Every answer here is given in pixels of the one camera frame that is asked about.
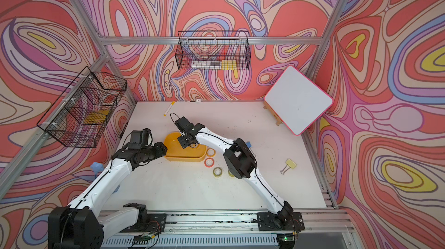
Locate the yellow plastic storage box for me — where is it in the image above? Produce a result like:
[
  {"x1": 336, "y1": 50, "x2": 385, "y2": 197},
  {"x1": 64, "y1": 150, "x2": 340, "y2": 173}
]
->
[{"x1": 163, "y1": 132, "x2": 207, "y2": 162}]

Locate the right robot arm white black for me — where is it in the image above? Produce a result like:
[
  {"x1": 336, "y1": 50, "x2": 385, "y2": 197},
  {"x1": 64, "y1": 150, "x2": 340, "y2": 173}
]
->
[{"x1": 175, "y1": 117, "x2": 304, "y2": 234}]

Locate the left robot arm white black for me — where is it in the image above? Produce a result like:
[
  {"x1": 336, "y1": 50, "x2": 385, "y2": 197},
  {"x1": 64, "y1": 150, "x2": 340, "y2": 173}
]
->
[{"x1": 48, "y1": 142, "x2": 168, "y2": 249}]

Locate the orange tape roll middle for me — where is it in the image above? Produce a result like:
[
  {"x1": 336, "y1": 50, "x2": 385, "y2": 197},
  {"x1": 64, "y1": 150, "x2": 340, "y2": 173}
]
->
[{"x1": 206, "y1": 148, "x2": 216, "y2": 158}]

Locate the red tape roll lower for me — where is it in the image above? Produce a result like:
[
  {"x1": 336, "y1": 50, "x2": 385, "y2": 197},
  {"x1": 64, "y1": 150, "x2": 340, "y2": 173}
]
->
[{"x1": 204, "y1": 158, "x2": 214, "y2": 168}]

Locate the white yellow marker pen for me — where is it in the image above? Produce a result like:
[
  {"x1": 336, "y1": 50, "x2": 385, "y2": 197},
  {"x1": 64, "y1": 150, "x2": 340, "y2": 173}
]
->
[{"x1": 163, "y1": 101, "x2": 176, "y2": 117}]

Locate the blue cloth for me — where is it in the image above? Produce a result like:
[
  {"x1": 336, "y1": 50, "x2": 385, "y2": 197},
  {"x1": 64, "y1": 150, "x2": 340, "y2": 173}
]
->
[{"x1": 90, "y1": 161, "x2": 120, "y2": 193}]

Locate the yellow item in left basket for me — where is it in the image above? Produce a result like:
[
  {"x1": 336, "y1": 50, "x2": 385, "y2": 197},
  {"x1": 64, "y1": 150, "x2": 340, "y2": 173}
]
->
[{"x1": 83, "y1": 110, "x2": 110, "y2": 125}]

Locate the yellow block in back basket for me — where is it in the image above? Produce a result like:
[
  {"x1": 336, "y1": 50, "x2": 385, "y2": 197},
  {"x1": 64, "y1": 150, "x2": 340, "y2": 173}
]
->
[{"x1": 221, "y1": 60, "x2": 238, "y2": 70}]

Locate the wooden easel stand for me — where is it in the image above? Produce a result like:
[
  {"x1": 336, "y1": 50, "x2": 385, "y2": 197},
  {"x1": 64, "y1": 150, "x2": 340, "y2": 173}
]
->
[{"x1": 263, "y1": 101, "x2": 283, "y2": 126}]

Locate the yellow binder clip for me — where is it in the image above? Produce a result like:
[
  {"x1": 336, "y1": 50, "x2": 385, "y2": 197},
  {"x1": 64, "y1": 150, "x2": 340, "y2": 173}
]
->
[{"x1": 280, "y1": 159, "x2": 297, "y2": 175}]

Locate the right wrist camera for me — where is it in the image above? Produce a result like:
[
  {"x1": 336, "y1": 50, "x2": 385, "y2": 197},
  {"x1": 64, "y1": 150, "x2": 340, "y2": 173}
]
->
[{"x1": 175, "y1": 117, "x2": 194, "y2": 133}]

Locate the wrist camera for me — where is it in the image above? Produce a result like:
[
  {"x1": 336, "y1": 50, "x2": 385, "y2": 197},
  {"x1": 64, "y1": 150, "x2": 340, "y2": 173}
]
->
[
  {"x1": 130, "y1": 128, "x2": 153, "y2": 147},
  {"x1": 175, "y1": 117, "x2": 194, "y2": 133}
]

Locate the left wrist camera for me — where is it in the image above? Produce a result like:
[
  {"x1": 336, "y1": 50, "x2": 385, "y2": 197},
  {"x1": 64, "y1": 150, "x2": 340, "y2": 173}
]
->
[{"x1": 130, "y1": 128, "x2": 153, "y2": 147}]

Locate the black wire basket left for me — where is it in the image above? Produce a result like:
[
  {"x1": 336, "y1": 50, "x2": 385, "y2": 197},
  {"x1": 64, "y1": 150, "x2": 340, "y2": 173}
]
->
[{"x1": 37, "y1": 67, "x2": 127, "y2": 148}]

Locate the black wire basket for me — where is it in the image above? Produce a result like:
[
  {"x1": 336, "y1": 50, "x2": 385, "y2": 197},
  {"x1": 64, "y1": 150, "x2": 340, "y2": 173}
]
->
[
  {"x1": 37, "y1": 67, "x2": 127, "y2": 148},
  {"x1": 175, "y1": 30, "x2": 251, "y2": 70}
]

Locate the black wire basket back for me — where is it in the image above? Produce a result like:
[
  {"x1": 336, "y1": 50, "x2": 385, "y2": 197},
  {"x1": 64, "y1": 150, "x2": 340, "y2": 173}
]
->
[{"x1": 175, "y1": 30, "x2": 251, "y2": 70}]

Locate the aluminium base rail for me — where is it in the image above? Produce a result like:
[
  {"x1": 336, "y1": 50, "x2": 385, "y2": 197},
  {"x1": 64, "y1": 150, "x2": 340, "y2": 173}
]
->
[{"x1": 87, "y1": 209, "x2": 362, "y2": 249}]

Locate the white board pink frame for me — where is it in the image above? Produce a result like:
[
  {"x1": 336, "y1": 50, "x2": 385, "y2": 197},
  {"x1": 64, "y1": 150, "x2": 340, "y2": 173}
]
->
[{"x1": 264, "y1": 66, "x2": 333, "y2": 136}]

